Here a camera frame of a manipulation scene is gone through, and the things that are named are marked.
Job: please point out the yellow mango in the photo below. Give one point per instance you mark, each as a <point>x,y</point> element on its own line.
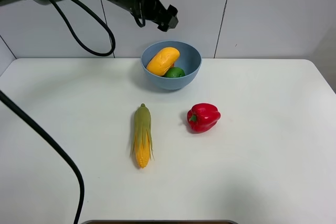
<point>162,61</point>

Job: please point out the green lime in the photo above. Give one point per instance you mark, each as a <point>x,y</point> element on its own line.
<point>174,72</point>

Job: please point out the blue plastic bowl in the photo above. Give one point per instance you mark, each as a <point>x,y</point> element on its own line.
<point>190,61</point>

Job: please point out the red bell pepper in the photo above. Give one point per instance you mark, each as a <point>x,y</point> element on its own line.
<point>202,117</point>

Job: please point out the corn cob with husk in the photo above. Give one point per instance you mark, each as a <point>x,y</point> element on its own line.
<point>142,146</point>

